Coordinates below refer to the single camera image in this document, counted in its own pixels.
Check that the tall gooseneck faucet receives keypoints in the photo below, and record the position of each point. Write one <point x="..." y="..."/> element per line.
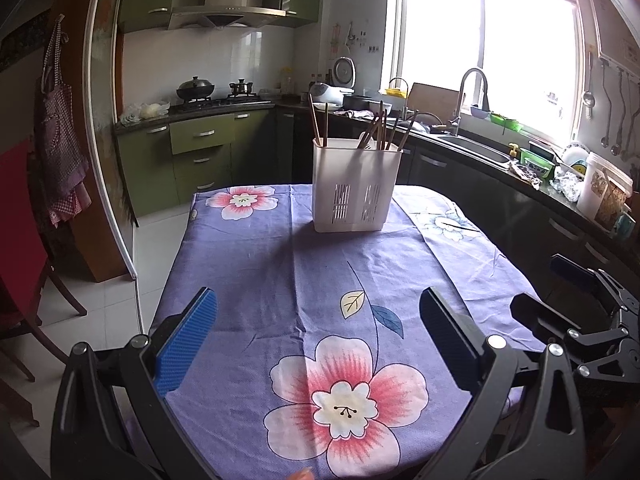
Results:
<point x="457" y="105"/>

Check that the yellow soap pump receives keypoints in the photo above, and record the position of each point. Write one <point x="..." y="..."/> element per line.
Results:
<point x="513" y="150"/>

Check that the black cooking pot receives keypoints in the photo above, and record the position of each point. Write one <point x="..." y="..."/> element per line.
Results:
<point x="357" y="102"/>

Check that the wooden cutting board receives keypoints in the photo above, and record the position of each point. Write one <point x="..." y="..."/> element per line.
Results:
<point x="432" y="100"/>

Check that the green plastic baskets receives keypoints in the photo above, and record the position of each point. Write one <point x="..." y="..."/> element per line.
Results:
<point x="505" y="121"/>

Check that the dark base cabinets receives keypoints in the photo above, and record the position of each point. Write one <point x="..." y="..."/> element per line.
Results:
<point x="475" y="195"/>

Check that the steel double sink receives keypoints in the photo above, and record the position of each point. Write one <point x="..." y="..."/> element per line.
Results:
<point x="475" y="147"/>

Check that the white plastic bags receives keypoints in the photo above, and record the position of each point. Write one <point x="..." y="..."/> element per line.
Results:
<point x="147" y="111"/>

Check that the small black pot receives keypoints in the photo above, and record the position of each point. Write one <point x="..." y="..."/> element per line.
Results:
<point x="242" y="88"/>

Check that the white plastic jar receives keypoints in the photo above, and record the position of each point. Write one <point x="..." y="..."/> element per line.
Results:
<point x="597" y="185"/>

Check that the white plastic utensil holder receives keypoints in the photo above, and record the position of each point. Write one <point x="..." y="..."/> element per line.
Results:
<point x="350" y="185"/>

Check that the red chair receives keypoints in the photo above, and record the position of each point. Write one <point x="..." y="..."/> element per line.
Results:
<point x="20" y="220"/>

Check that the dark round pan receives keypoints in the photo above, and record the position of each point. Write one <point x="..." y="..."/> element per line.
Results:
<point x="427" y="122"/>

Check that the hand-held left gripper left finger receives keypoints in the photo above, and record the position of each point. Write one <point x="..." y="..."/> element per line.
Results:
<point x="190" y="340"/>

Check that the yellow container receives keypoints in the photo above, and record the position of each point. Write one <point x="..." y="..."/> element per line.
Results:
<point x="395" y="92"/>

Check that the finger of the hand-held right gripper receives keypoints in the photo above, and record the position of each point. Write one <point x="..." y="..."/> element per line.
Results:
<point x="572" y="271"/>
<point x="542" y="317"/>

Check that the grey dish rag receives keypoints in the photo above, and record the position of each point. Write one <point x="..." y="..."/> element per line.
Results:
<point x="525" y="175"/>

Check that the glass sliding door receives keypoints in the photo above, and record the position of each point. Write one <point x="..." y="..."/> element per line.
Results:
<point x="105" y="135"/>

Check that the hanging metal ladle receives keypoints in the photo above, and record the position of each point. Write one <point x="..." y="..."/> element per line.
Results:
<point x="588" y="100"/>

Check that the black wok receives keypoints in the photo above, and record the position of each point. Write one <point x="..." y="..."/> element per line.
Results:
<point x="195" y="89"/>

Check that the white rice cooker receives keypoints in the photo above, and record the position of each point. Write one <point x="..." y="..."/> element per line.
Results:
<point x="325" y="92"/>

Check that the small steel faucet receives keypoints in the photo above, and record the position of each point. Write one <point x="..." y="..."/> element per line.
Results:
<point x="404" y="92"/>

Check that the crumpled plastic wrap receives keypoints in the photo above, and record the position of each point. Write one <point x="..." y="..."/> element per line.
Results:
<point x="567" y="186"/>

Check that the stacked plates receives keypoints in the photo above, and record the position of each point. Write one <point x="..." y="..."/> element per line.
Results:
<point x="575" y="157"/>

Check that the purple floral tablecloth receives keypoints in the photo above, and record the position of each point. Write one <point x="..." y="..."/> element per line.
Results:
<point x="280" y="285"/>

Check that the wall hook rack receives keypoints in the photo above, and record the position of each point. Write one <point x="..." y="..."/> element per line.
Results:
<point x="620" y="65"/>

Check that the person's left hand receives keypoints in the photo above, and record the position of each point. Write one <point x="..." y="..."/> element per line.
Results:
<point x="302" y="474"/>

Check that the gas stove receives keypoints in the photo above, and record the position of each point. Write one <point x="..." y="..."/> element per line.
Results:
<point x="220" y="103"/>

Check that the kitchen window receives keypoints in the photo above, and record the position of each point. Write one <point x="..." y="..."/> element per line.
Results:
<point x="525" y="60"/>

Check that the set of wooden chopsticks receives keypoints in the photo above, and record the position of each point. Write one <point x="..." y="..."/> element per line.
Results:
<point x="382" y="127"/>

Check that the green base cabinets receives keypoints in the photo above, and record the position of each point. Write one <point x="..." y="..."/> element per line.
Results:
<point x="200" y="160"/>

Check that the purple bowl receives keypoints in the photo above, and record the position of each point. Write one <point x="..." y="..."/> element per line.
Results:
<point x="480" y="112"/>

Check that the steel range hood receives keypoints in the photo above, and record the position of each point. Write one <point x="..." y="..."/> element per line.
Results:
<point x="225" y="10"/>

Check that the hanging metal spoon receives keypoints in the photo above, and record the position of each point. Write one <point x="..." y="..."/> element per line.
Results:
<point x="620" y="145"/>
<point x="605" y="135"/>

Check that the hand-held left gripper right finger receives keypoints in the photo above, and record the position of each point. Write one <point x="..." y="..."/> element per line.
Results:
<point x="447" y="340"/>

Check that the checkered apron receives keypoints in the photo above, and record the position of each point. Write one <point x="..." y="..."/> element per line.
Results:
<point x="60" y="150"/>

